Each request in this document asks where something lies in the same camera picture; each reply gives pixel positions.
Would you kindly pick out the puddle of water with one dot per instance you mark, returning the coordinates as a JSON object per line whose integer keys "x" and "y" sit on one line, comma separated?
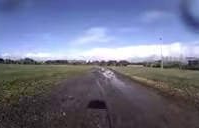
{"x": 107, "y": 73}

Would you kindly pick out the wet dark dirt track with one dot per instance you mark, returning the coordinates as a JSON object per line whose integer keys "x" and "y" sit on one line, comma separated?
{"x": 87, "y": 90}

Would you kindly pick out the row of distant trees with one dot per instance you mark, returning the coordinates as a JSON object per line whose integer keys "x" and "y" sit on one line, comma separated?
{"x": 58, "y": 62}

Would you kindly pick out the tall pale pole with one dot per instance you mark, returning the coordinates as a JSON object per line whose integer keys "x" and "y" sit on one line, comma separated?
{"x": 161, "y": 53}

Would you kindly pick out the white building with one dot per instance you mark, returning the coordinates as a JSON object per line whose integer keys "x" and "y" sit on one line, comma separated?
{"x": 197, "y": 62}

